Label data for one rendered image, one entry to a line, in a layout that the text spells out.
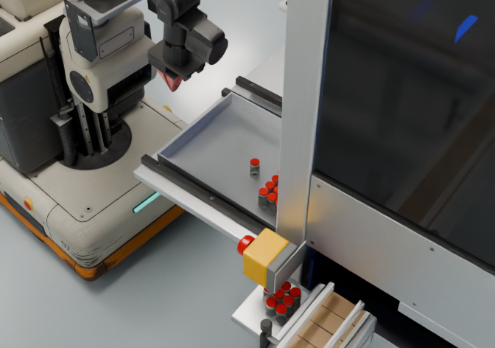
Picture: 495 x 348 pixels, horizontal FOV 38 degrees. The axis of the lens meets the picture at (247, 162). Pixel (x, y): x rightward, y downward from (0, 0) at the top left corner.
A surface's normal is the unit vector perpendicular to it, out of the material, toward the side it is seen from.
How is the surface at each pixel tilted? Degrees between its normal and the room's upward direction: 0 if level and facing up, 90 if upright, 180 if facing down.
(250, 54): 0
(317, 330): 0
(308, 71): 90
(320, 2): 90
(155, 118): 0
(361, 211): 90
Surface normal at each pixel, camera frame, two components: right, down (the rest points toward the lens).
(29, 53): 0.73, 0.51
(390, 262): -0.61, 0.58
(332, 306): 0.00, -0.68
